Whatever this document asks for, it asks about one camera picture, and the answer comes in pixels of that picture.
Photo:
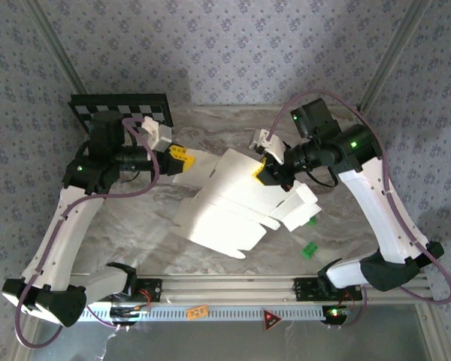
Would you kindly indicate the white lilac paper box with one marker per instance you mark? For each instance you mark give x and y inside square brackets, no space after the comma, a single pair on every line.
[229,195]

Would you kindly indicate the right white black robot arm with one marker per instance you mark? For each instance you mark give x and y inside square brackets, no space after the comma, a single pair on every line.
[383,210]

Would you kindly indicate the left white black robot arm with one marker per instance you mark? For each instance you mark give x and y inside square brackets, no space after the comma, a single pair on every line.
[64,233]

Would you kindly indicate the black white checkerboard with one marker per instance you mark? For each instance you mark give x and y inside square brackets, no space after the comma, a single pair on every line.
[79,107]

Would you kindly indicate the small green toy brick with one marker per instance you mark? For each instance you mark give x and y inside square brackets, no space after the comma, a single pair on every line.
[313,222]

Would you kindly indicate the large green toy brick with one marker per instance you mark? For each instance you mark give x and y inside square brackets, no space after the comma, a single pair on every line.
[310,250]

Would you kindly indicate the red triangle warning sticker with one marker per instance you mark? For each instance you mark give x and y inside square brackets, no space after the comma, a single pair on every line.
[270,320]

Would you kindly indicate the orange label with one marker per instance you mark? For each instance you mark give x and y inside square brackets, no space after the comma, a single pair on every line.
[197,313]

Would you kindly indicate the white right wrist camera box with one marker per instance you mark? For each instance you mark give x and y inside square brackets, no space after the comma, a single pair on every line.
[274,148]

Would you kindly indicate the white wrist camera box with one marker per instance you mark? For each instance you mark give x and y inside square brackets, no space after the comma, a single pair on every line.
[159,137]
[274,148]

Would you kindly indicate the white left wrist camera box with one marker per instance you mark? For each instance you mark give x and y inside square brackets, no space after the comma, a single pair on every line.
[159,137]

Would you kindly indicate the aluminium frame post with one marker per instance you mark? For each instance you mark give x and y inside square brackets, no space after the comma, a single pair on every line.
[56,47]
[394,52]

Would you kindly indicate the wide aluminium base rail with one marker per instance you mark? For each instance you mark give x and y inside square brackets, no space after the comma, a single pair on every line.
[229,289]

